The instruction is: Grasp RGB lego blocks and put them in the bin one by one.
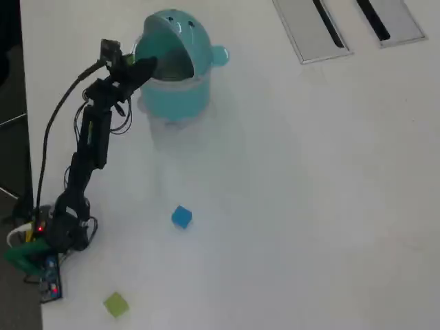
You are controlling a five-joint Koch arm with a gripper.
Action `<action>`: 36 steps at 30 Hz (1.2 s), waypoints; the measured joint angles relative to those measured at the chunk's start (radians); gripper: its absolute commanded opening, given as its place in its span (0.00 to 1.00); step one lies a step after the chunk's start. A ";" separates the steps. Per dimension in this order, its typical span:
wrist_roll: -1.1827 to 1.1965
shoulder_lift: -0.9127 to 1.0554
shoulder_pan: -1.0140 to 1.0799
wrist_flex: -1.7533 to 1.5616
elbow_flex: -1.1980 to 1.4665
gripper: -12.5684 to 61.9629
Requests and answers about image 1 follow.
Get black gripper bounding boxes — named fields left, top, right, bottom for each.
left=109, top=54, right=159, bottom=100

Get blue lego block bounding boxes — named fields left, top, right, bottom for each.
left=170, top=205, right=193, bottom=230

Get green lego block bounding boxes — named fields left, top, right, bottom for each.
left=103, top=291, right=130, bottom=318

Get teal whale-shaped bin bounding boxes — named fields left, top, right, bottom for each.
left=129, top=9, right=230, bottom=131

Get green table clamp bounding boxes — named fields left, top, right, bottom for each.
left=3, top=236, right=49, bottom=272

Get blue circuit board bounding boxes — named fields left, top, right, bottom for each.
left=37, top=256, right=65, bottom=303

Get thin black servo wires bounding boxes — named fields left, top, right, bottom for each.
left=109, top=99, right=133, bottom=135

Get thick black camera cable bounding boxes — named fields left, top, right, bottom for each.
left=34, top=58, right=107, bottom=224

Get wide metal cable hatch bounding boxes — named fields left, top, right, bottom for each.
left=272, top=0, right=354, bottom=65

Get white cable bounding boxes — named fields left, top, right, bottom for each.
left=7, top=222, right=35, bottom=247

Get narrow metal cable hatch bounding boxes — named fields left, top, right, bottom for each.
left=353, top=0, right=429, bottom=49

